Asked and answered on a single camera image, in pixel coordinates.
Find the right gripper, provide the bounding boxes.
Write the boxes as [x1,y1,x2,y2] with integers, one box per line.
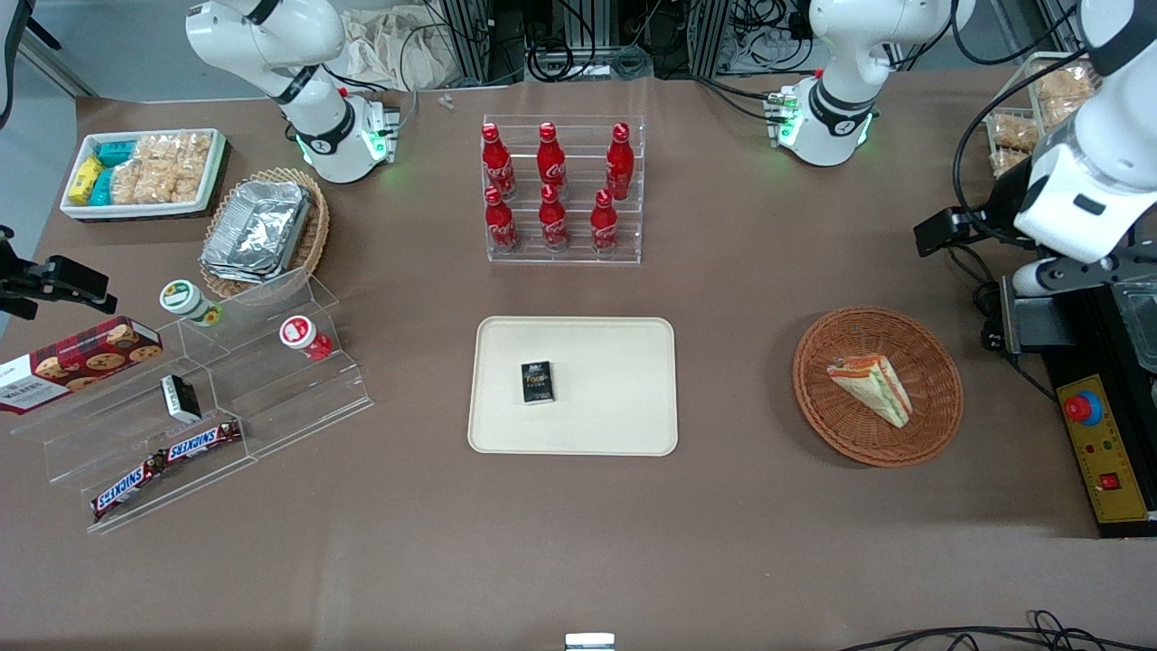
[0,226,37,323]

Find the triangle sandwich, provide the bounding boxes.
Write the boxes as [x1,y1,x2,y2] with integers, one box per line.
[826,354,914,429]

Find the round brown wicker basket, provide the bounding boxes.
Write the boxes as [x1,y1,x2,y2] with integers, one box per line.
[792,306,965,469]

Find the oval light wicker basket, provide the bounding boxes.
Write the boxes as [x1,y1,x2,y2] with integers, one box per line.
[201,166,332,305]

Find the beige plastic tray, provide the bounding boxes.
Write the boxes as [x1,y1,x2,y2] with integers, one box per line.
[466,315,680,458]

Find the grey metal box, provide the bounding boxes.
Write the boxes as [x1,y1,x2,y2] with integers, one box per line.
[998,275,1078,355]

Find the red tartan cookie box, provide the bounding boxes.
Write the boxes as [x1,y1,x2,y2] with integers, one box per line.
[0,316,165,416]

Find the empty clear plastic container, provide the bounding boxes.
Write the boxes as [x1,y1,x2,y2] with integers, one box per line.
[1106,275,1157,373]

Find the red emergency stop button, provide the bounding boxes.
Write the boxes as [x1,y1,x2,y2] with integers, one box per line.
[1064,391,1106,429]

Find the clear pastry container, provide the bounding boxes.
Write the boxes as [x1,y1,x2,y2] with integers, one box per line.
[984,107,1042,179]
[1029,52,1105,138]

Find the yellow snack packet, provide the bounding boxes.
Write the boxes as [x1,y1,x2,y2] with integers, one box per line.
[67,155,106,207]

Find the black equipment box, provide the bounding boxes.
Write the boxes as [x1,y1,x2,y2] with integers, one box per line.
[1038,271,1157,541]

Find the clear rice cracker bag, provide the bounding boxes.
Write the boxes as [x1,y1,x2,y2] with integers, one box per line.
[134,132,214,203]
[108,158,173,206]

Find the green lid white cup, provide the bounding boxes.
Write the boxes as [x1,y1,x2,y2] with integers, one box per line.
[159,279,224,329]

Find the small black white box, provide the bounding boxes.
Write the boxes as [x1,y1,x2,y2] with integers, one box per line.
[160,374,203,425]

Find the yellow control panel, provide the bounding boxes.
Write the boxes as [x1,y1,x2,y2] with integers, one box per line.
[1055,373,1155,526]

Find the Snickers chocolate bar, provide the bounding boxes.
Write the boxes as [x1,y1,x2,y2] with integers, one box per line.
[165,420,244,465]
[89,454,169,522]

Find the white rectangular snack bin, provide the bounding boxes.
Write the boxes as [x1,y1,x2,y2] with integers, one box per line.
[59,128,228,222]

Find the stacked aluminium foil containers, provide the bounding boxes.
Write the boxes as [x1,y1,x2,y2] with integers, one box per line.
[199,180,314,287]

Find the clear acrylic stepped stand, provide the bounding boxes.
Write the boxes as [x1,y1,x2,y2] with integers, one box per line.
[9,266,377,536]

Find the red lid white cup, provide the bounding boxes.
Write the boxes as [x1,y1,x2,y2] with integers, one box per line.
[278,315,334,363]

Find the red cola bottle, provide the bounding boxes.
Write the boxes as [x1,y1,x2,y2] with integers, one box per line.
[538,184,571,253]
[589,188,621,257]
[605,122,636,203]
[536,122,569,202]
[481,123,519,201]
[484,185,522,255]

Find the clear acrylic bottle rack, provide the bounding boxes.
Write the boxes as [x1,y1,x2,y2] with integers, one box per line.
[481,114,648,266]

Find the beige crumpled cloth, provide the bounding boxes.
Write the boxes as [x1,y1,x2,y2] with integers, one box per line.
[339,7,457,92]

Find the small black printed box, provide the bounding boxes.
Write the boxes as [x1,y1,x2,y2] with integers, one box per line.
[520,361,556,406]

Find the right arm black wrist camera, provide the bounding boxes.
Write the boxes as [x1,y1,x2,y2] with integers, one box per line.
[25,255,119,316]

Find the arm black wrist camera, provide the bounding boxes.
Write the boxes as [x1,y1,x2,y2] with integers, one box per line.
[913,205,997,259]
[25,255,119,316]

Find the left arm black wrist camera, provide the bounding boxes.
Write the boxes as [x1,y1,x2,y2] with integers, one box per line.
[913,205,997,259]

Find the black cable at arm base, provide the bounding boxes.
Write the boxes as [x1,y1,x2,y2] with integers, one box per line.
[692,74,780,124]

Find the black floor cables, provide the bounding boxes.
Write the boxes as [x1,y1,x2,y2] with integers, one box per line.
[836,609,1157,651]

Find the aluminium frame post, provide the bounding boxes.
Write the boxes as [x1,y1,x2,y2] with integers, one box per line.
[685,0,735,77]
[439,0,509,87]

